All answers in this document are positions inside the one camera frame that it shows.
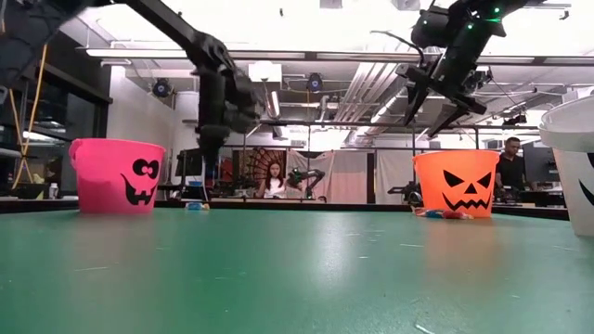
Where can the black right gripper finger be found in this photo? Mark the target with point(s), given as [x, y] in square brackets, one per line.
[457, 106]
[415, 86]

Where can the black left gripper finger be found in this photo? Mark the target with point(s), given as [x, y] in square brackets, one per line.
[213, 144]
[246, 124]

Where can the blue candy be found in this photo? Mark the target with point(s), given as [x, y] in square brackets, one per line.
[197, 205]

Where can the red candy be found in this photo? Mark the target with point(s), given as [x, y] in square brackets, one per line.
[457, 215]

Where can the small blue candy packet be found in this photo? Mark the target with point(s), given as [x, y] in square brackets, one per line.
[434, 213]

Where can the white jack-o-lantern bucket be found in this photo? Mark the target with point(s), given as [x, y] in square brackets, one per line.
[566, 185]

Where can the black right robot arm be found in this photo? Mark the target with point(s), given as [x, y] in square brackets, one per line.
[510, 7]

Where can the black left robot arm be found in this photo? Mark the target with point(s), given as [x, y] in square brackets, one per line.
[162, 18]

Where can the background black robot arm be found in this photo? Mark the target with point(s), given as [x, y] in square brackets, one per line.
[306, 175]
[410, 195]

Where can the small dark monitor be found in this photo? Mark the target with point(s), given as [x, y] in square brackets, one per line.
[188, 162]

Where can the white ceiling box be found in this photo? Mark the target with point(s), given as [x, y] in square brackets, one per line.
[264, 72]

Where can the round black ceiling device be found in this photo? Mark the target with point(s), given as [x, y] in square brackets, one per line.
[314, 82]
[161, 87]

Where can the person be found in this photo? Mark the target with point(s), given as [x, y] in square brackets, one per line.
[510, 169]
[275, 185]

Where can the orange jack-o-lantern bucket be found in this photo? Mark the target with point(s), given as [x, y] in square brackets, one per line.
[431, 185]

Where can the grey computer monitor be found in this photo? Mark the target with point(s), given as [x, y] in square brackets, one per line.
[536, 162]

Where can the white curtain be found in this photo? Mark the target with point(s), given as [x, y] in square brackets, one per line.
[348, 176]

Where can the pink jack-o-lantern bucket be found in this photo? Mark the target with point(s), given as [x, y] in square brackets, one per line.
[102, 176]

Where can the green table mat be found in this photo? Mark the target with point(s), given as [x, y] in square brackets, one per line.
[297, 278]

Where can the white bottle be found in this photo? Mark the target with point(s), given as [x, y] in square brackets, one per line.
[54, 191]

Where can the black overhead camera rig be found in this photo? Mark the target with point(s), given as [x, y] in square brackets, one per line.
[483, 76]
[515, 119]

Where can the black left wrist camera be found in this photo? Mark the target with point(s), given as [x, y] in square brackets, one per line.
[245, 93]

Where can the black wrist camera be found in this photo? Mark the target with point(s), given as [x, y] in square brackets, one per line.
[245, 93]
[431, 28]

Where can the brown patterned wall cloth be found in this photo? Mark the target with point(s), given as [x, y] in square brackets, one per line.
[253, 162]

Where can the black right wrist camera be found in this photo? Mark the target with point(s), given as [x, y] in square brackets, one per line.
[431, 28]

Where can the grey overhead frame beam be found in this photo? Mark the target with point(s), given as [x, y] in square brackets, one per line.
[325, 57]

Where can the black table frame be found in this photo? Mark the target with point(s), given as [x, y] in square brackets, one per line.
[28, 205]

